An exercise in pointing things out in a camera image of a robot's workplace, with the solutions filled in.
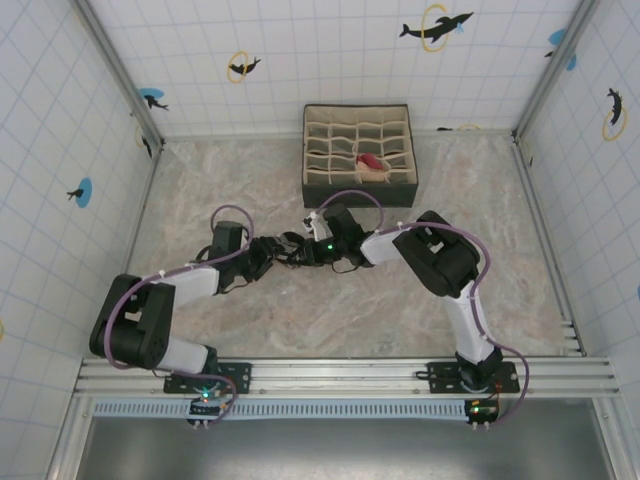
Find black and white striped sock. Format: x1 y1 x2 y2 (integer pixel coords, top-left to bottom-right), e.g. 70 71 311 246
274 229 307 269

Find grey fabric organizer box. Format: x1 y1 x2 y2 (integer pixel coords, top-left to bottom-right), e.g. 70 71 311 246
301 103 419 209

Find peach sock with red toe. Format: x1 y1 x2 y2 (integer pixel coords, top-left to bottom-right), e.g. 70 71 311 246
354 153 392 183

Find black fish blue circle sticker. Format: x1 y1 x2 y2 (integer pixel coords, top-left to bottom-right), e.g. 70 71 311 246
66 177 94 209

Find black shark blue circle sticker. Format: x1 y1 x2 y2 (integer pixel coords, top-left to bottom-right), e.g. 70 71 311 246
137 87 170 113

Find grey metal panel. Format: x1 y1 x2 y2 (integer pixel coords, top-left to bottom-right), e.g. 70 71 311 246
74 417 617 480

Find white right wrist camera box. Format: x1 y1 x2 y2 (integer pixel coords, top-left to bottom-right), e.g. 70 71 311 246
301 211 330 245

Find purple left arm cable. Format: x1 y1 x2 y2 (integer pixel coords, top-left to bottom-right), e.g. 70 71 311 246
102 203 256 427

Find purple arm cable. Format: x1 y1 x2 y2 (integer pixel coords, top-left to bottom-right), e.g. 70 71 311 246
317 189 531 427
102 203 256 427

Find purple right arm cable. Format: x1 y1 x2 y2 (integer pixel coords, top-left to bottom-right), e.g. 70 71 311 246
317 189 531 427

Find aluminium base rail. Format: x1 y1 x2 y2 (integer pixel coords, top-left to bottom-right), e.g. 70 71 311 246
73 356 621 400

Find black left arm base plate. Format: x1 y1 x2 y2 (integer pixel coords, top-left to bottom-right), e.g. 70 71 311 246
163 362 253 395

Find light blue slotted cable duct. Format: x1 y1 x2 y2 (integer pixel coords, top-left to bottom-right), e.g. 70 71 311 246
92 398 501 420

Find black dolphin yellow ring sticker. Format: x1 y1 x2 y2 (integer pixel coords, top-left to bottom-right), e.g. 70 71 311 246
601 87 629 143
227 49 262 84

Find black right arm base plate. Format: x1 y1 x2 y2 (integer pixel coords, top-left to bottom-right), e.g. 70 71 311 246
427 360 521 395

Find aluminium frame post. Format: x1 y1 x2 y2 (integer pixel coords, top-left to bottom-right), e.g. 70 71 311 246
512 0 604 140
73 0 165 147

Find large black dolphin ring sticker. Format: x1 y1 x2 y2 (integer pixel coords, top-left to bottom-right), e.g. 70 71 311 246
398 3 475 54

